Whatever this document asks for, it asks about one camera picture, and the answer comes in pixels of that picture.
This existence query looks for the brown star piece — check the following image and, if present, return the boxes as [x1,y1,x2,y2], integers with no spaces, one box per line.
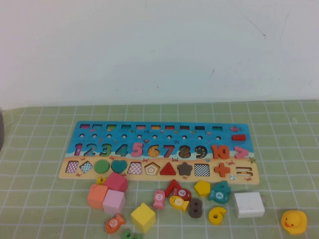
[177,161,194,176]

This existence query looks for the red fish numbered seven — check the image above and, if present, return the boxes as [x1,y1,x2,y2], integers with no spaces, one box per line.
[173,188,192,203]

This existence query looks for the teal fish numbered four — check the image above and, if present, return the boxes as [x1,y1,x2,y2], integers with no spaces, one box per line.
[208,189,231,205]

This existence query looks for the pink number five piece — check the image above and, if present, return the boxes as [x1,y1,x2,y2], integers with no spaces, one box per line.
[131,142,146,157]

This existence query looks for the brown number eight piece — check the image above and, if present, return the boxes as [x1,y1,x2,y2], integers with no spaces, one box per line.
[188,198,203,219]

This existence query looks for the yellow number six piece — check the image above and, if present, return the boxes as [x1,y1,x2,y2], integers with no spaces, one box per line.
[208,206,227,227]

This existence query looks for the green number piece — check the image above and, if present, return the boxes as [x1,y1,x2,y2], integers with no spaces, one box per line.
[122,229,143,239]

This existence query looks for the yellow rubber duck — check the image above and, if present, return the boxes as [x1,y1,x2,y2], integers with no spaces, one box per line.
[281,210,308,235]

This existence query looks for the orange number ten piece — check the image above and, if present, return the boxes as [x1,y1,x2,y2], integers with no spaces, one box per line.
[211,144,230,160]

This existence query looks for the magenta trapezoid block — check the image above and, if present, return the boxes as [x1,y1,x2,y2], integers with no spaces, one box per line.
[103,172,129,193]

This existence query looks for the pink fish numbered five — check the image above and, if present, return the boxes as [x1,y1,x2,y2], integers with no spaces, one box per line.
[152,189,166,210]

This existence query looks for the red triangle piece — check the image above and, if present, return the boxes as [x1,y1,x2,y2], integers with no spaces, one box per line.
[159,161,178,176]

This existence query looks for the orange fish numbered ten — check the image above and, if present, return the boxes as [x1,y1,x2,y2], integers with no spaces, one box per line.
[104,213,126,234]

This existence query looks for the pink greater-than sign piece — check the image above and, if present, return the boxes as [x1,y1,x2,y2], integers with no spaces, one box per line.
[233,146,249,160]

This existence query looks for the wooden number puzzle board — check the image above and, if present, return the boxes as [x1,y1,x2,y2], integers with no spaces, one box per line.
[58,121,261,185]

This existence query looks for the light pink cube block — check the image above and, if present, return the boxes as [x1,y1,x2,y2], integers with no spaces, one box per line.
[102,189,126,215]

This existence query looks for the red number seven piece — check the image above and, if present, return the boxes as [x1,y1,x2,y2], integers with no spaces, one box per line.
[164,179,185,199]

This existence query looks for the white plug charger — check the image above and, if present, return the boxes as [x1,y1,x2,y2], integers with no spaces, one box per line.
[233,191,267,219]

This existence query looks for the teal number four piece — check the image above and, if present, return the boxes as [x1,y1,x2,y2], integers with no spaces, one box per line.
[211,180,232,197]

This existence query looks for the green circle piece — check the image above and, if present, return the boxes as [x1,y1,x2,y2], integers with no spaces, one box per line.
[94,159,110,174]

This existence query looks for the orange plus sign piece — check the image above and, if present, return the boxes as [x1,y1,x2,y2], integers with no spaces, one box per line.
[213,162,231,178]

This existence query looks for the yellow fish numbered six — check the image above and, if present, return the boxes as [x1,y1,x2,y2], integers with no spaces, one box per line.
[169,195,190,213]

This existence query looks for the green checked tablecloth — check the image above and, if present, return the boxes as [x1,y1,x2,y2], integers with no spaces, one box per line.
[0,99,319,239]

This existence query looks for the teal heart piece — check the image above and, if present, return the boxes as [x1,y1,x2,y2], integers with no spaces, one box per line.
[111,160,128,174]

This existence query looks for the orange cube block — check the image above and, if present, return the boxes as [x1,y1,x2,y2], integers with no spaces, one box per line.
[87,184,109,209]

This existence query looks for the yellow pentagon block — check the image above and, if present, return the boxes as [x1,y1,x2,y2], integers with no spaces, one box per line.
[194,180,211,198]

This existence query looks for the yellow cube block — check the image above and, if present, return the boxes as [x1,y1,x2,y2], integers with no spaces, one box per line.
[131,202,157,234]

